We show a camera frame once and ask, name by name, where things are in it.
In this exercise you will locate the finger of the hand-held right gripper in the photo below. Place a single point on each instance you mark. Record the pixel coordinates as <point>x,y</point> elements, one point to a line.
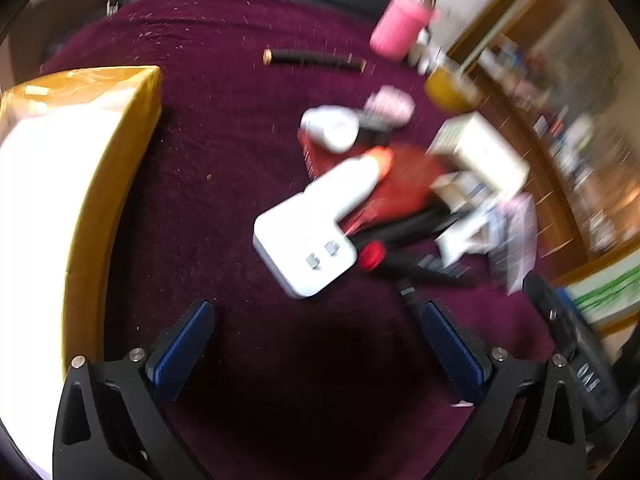
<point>545,305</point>

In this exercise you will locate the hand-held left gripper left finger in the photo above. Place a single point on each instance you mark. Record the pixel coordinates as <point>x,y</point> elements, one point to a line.
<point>172,367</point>

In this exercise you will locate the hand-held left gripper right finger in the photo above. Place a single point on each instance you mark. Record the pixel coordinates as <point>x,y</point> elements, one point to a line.
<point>450,350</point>

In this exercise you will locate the cartoon print pouch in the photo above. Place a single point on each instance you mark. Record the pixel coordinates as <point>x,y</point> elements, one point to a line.
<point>517,240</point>

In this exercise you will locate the blue white medicine box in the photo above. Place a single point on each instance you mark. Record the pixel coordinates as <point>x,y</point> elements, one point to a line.
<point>460,240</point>

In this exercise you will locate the black pen with red band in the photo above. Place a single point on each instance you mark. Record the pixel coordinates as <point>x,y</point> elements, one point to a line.
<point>371,255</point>

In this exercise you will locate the black marker pen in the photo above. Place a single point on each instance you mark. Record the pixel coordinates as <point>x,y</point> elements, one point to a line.
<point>410,227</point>

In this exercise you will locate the large white medicine box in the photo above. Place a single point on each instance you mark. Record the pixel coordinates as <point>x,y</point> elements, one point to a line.
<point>480,150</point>

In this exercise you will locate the white power adapter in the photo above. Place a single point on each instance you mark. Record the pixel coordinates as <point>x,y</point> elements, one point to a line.
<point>295,245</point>

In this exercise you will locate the red plastic bag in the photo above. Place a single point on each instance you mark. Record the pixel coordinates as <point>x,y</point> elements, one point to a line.
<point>415,180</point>

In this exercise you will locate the white ointment box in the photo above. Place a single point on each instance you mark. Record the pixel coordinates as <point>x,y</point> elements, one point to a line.
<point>345,185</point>

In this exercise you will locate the black tape roll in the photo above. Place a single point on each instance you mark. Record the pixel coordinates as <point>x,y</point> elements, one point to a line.
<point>372,132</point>

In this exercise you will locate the gold cardboard box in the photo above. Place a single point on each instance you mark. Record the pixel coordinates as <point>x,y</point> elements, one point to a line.
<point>125,125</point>

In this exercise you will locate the small white bottle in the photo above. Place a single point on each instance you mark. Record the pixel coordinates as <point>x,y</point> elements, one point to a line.
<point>330,127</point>

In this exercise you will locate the pink fluffy plush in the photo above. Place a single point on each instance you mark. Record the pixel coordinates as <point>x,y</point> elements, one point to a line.
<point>390,102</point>

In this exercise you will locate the black stick with tan ends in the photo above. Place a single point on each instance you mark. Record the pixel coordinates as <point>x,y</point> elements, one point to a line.
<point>315,60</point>

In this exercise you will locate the green white carton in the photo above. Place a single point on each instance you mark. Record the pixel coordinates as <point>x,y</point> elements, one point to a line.
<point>605,295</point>

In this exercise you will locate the small white box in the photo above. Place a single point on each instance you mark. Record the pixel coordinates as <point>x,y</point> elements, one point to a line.
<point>460,187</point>

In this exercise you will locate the pile of assorted small items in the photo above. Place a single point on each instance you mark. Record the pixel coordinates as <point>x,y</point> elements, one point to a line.
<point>565,140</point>

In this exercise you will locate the yellow tape roll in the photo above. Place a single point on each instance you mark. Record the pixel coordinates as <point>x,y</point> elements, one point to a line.
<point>450,92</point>

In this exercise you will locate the maroon velvet tablecloth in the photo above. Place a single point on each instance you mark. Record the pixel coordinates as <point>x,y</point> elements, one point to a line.
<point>225,135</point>

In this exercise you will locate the wooden counter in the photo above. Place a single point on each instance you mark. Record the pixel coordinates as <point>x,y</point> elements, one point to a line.
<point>495,12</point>

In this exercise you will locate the pink knitted sleeve bottle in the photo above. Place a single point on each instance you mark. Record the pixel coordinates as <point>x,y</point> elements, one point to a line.
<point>397,27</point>

